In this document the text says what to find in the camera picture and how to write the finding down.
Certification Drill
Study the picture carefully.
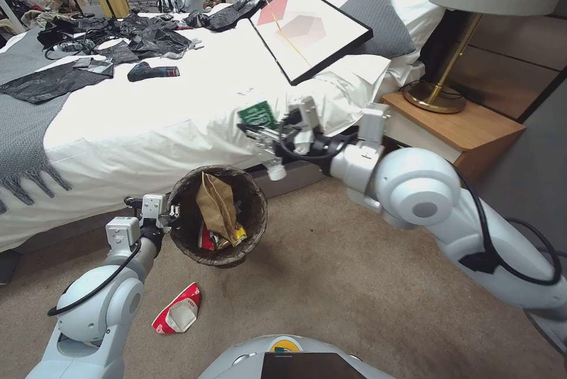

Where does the wooden nightstand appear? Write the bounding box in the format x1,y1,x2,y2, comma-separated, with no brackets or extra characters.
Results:
382,91,527,183

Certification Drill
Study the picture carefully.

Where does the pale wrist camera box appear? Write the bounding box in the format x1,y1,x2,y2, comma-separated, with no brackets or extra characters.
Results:
286,96,321,155
141,194,165,221

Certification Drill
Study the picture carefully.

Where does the crushed red white paper cup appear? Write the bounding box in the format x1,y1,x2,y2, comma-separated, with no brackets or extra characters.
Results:
151,281,204,335

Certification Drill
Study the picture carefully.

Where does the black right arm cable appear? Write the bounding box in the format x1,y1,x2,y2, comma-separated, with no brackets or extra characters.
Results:
454,165,562,287

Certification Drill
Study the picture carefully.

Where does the grey pillow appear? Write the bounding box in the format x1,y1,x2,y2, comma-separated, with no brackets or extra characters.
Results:
338,0,417,59

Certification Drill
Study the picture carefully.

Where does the folded grey black bag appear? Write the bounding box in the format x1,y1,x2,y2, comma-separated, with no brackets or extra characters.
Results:
73,56,115,79

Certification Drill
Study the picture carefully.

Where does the clear bottle with green label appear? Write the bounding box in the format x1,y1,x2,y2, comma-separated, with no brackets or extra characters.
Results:
237,100,289,182

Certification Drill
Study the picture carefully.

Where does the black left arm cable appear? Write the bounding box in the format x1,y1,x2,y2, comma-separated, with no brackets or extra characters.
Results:
46,237,142,318

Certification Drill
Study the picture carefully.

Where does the grey knitted fringed blanket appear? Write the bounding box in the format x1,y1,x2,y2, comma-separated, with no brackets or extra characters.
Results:
0,27,74,216

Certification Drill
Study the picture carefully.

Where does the yellow box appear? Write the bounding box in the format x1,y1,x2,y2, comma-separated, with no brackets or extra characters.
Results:
92,0,131,19

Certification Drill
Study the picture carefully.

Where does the crumpled brown paper bag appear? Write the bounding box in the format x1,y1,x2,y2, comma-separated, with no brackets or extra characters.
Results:
195,171,240,247

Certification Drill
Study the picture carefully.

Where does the blue black cordless drill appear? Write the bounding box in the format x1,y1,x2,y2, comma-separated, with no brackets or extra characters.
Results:
127,61,180,83

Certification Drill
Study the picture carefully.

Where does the red snack wrapper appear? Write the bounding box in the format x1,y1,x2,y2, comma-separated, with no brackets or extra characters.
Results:
198,224,218,250

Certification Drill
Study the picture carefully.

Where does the white robot front shell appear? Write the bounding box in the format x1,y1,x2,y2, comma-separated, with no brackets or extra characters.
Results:
197,334,397,379

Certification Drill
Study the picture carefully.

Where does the pile of clothes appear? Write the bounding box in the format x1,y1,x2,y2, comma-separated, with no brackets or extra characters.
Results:
19,0,89,28

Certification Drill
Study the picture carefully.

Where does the dark woven trash bin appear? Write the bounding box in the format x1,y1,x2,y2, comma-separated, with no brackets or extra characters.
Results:
166,165,269,269

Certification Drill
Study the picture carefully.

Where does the flat black garbage bag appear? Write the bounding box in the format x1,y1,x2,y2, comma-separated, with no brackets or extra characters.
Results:
0,61,115,104

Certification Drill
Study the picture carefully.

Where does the black framed geometric picture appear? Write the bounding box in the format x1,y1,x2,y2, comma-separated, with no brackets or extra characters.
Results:
237,0,373,87

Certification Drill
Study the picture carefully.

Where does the crumpled black garbage bag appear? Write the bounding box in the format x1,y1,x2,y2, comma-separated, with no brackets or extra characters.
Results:
183,0,266,33
95,14,206,64

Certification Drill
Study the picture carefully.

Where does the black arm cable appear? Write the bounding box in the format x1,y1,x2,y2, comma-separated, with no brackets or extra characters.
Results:
454,165,562,287
46,237,142,318

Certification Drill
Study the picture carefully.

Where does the bed with white sheet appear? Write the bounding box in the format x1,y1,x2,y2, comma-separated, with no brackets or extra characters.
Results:
0,0,446,286

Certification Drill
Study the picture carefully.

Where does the black bag and cable pile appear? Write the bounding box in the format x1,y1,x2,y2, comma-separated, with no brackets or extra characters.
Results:
37,15,109,60

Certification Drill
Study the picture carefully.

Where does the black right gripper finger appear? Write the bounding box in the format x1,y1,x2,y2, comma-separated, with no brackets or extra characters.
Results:
237,122,284,142
252,139,282,158

